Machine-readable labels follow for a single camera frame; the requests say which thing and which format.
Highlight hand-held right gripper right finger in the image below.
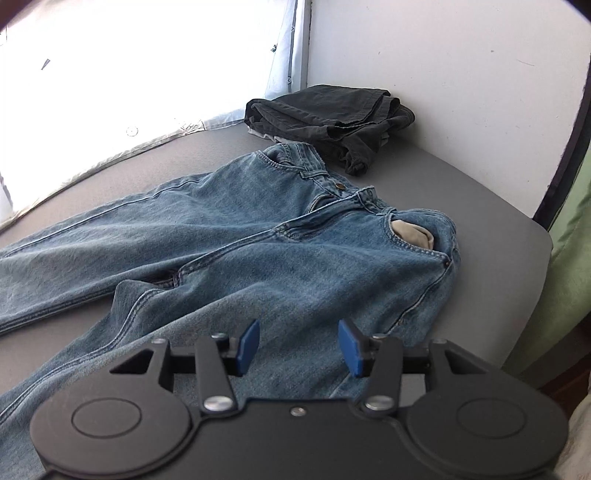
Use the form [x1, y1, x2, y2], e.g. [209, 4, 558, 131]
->
[338, 319, 490, 414]

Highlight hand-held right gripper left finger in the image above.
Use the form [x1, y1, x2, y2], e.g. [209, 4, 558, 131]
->
[108, 319, 260, 414]

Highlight blue denim jeans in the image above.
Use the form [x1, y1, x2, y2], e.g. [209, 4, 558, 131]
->
[0, 142, 462, 480]

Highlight light grey cloth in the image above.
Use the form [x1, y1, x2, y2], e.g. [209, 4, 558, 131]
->
[247, 127, 288, 145]

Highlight green cloth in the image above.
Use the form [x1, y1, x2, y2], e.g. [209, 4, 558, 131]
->
[538, 178, 591, 386]

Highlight dark grey folded pants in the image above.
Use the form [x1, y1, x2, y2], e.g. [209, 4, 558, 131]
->
[244, 84, 416, 177]

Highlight beige cloth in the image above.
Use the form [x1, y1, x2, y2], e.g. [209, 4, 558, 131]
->
[566, 399, 591, 480]

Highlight black border strip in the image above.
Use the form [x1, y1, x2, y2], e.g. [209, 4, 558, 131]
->
[533, 69, 591, 227]

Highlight white printed sheet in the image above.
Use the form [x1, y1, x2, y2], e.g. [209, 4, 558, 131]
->
[0, 0, 311, 228]

